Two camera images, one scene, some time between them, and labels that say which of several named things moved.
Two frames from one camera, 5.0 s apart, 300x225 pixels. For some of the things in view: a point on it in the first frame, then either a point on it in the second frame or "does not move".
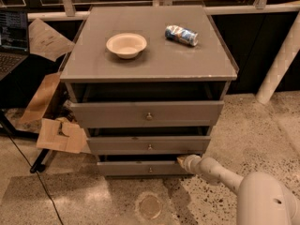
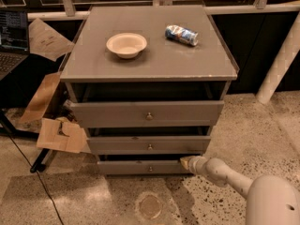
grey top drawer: [99, 114] does not move
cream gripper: [189, 162] → [196, 164]
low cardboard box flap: [62, 135] does not move
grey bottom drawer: [142, 169] does not move
